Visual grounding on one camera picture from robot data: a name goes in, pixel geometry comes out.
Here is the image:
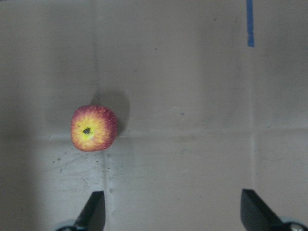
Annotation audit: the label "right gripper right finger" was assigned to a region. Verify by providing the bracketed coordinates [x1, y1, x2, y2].
[240, 189, 308, 231]

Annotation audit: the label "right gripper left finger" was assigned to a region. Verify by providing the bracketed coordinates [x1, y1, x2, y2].
[56, 191, 106, 231]

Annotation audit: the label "red yellow apple carried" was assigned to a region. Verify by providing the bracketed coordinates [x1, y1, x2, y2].
[70, 104, 118, 152]

